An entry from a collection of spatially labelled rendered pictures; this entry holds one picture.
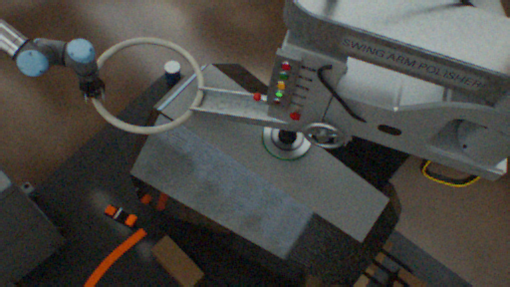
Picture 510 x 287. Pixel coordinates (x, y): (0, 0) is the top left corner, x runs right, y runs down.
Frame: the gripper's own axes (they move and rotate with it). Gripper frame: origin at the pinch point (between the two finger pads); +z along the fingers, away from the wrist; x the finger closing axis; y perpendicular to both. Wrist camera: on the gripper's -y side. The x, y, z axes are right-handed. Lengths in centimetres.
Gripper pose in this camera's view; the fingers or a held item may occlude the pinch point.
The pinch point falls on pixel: (95, 96)
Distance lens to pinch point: 217.1
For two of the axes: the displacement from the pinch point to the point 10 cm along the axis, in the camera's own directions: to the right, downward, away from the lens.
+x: 9.7, -1.3, 2.2
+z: -1.5, 4.3, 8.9
